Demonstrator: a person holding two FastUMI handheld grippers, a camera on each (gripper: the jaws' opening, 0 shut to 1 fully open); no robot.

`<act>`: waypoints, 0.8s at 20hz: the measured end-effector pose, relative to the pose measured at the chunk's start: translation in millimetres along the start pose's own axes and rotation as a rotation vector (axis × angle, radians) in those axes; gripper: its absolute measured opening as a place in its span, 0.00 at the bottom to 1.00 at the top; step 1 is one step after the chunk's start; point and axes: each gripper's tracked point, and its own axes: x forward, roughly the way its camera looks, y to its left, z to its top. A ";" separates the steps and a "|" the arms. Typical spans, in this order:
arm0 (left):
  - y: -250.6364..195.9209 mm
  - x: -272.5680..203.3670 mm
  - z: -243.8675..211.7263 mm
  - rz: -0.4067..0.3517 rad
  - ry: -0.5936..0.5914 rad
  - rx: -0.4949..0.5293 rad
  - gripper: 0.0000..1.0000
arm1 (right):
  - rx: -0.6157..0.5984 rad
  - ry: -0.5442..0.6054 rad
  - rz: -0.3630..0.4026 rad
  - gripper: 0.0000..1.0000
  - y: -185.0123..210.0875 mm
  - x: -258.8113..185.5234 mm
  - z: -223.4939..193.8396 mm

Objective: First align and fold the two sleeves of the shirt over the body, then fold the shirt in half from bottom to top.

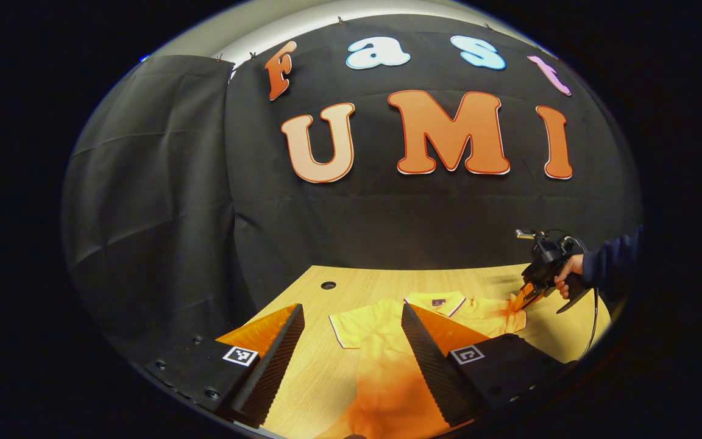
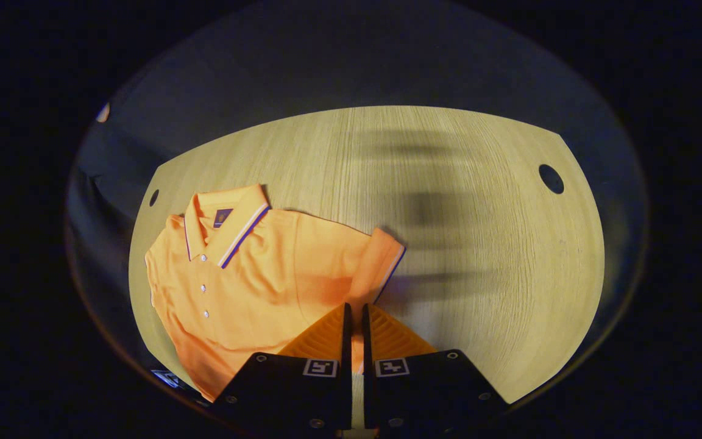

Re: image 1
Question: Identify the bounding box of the orange T-shirt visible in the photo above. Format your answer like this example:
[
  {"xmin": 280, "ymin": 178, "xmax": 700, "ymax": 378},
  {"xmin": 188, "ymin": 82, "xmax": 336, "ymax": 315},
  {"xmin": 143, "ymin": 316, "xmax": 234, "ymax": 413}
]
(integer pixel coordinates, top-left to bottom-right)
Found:
[{"xmin": 314, "ymin": 291, "xmax": 528, "ymax": 439}]

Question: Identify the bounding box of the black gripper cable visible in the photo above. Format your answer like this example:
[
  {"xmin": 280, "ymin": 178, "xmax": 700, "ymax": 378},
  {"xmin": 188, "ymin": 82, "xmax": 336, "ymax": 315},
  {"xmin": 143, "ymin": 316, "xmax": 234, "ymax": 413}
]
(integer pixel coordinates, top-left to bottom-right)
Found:
[{"xmin": 583, "ymin": 287, "xmax": 600, "ymax": 357}]

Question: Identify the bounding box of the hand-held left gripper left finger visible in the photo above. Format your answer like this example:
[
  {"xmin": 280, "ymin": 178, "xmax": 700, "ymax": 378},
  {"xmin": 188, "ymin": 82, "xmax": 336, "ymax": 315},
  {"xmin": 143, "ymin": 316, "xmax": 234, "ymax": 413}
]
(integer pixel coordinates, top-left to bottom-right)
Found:
[{"xmin": 130, "ymin": 303, "xmax": 306, "ymax": 429}]

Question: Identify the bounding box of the dark grey side curtain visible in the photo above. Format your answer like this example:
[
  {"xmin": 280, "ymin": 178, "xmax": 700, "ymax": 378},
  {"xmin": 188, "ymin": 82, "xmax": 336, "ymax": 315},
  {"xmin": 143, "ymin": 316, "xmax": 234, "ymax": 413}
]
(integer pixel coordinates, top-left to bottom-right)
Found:
[{"xmin": 62, "ymin": 55, "xmax": 254, "ymax": 366}]

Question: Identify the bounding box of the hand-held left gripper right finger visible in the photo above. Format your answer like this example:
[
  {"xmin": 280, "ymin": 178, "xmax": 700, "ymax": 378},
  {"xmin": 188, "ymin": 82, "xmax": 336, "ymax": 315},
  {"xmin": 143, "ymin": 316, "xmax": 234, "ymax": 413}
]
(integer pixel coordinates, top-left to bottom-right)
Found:
[{"xmin": 400, "ymin": 302, "xmax": 576, "ymax": 428}]

